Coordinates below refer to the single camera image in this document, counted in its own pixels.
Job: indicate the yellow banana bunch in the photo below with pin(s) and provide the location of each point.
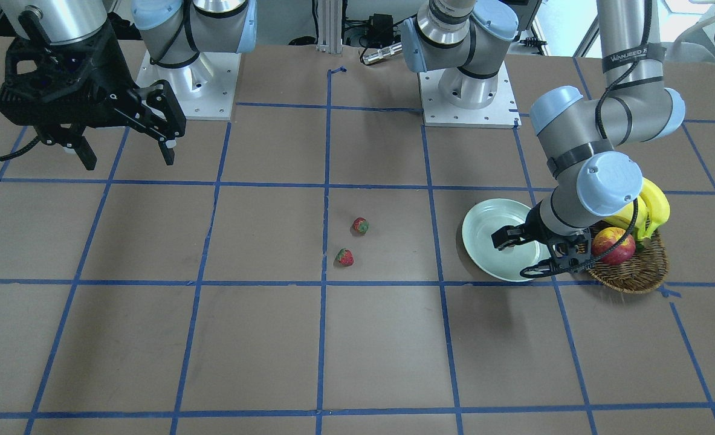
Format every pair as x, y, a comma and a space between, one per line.
653, 212

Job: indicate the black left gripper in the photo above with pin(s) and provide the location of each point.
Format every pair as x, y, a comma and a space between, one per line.
532, 227

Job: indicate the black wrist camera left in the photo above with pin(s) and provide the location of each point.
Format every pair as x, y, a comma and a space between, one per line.
570, 253

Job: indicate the red apple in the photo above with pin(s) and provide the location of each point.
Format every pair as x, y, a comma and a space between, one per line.
609, 237

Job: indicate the brown wicker basket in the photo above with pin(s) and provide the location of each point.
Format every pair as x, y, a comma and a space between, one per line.
644, 268

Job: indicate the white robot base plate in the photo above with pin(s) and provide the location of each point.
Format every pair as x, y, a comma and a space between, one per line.
205, 89

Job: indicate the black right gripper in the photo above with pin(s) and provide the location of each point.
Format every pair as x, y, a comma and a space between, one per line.
108, 67

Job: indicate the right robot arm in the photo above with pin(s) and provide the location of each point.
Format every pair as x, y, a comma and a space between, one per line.
175, 32

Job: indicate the red strawberry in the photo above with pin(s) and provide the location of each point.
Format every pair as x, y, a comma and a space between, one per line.
344, 257
360, 225

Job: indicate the aluminium frame post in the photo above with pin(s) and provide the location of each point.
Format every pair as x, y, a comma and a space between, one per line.
329, 19

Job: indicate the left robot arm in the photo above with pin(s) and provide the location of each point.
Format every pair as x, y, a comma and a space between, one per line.
579, 137

